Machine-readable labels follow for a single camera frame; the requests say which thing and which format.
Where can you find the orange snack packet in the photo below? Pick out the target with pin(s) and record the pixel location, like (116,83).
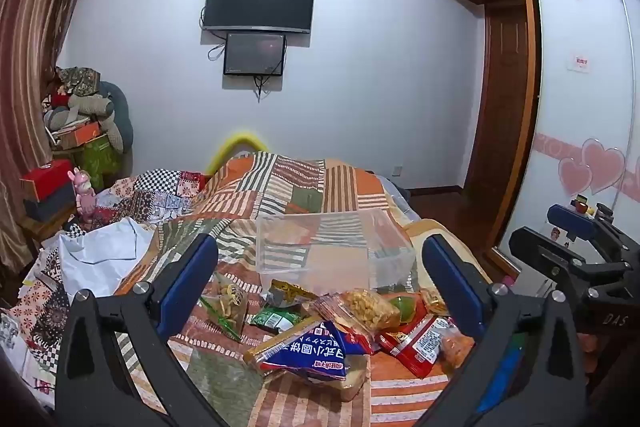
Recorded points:
(457,349)

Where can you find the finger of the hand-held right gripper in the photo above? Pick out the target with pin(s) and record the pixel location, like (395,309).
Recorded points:
(570,221)
(540,249)

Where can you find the small black wall monitor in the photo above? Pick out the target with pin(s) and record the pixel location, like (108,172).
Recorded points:
(255,54)

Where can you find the white sheet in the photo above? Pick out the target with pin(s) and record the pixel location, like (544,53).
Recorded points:
(100,252)

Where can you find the pink rabbit figure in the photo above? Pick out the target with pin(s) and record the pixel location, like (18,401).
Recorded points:
(84,197)

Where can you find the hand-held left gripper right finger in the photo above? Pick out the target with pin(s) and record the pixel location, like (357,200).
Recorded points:
(450,284)

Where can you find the red snack packet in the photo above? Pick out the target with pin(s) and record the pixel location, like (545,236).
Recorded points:
(415,342)

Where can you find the wooden nightstand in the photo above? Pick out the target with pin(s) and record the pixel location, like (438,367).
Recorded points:
(45,231)

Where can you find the orange cardboard box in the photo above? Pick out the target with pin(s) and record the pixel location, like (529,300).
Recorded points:
(80,136)

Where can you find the striped brown curtain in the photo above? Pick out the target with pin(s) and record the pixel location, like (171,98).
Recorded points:
(30,57)

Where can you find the yellow green snack packet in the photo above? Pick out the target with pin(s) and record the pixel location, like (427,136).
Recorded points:
(290,291)

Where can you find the clear green-zip chip bag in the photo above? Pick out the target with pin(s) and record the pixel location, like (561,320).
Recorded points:
(225,302)

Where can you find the dark wooden door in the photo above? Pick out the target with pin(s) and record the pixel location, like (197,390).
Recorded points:
(500,107)

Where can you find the clear yellow puff packet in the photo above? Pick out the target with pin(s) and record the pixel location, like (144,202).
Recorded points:
(370,309)

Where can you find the green gift bag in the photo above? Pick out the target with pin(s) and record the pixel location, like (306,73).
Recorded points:
(102,159)

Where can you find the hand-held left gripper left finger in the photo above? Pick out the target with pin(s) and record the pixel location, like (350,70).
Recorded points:
(192,277)

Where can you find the green jelly cup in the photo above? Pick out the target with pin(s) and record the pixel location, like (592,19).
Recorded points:
(406,307)

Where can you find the blue triangular snack packet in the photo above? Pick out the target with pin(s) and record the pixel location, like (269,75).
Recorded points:
(310,352)

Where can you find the clear plastic storage box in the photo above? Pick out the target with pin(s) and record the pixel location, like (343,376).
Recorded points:
(340,257)

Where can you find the white heart-print sliding door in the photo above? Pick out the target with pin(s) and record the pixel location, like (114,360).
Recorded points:
(575,107)

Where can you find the yellow curved tube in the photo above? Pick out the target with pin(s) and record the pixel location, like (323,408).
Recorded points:
(239,137)

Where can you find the blue-grey cushion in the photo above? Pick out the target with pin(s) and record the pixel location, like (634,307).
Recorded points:
(122,117)

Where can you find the small golden snack packet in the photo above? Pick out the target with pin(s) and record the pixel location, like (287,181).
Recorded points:
(432,299)

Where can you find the red box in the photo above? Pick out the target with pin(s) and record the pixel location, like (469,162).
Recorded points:
(47,179)

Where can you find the camouflage patterned cloth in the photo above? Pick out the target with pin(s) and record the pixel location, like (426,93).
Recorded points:
(80,77)

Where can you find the patchwork blanket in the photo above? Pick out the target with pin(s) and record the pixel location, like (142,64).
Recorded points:
(300,192)

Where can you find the small green snack packet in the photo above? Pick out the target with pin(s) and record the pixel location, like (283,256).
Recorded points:
(275,319)

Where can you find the white wall socket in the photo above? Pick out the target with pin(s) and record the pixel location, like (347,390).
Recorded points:
(397,170)

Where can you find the black wall television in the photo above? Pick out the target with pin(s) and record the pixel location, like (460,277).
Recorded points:
(260,2)

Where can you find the dark box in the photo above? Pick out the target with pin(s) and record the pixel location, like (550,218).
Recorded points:
(50,204)

